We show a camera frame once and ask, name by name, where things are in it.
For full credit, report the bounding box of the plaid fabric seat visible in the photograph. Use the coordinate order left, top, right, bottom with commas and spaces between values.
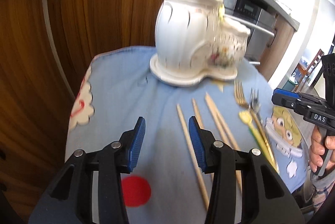
303, 172, 334, 213

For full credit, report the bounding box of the white floral ceramic utensil holder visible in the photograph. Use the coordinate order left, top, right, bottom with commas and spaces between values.
149, 0, 250, 86

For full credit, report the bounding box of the stainless steel built-in oven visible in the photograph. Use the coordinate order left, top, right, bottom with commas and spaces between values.
223, 0, 276, 65

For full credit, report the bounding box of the silver metal fork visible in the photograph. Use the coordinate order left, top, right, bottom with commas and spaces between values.
250, 87, 261, 115

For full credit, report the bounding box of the bamboo chopstick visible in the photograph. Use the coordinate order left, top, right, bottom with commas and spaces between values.
191, 98, 214, 183
204, 94, 243, 193
205, 91, 241, 151
177, 104, 210, 210

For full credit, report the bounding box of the wooden chair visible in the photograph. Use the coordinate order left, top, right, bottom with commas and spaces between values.
294, 49, 324, 91

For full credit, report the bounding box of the light blue cartoon cloth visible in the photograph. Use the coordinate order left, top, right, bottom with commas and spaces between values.
65, 45, 309, 224

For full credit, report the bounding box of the gold metal fork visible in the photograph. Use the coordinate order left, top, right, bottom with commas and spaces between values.
234, 80, 279, 173

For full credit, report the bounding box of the person's right hand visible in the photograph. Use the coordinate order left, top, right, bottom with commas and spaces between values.
309, 126, 335, 173

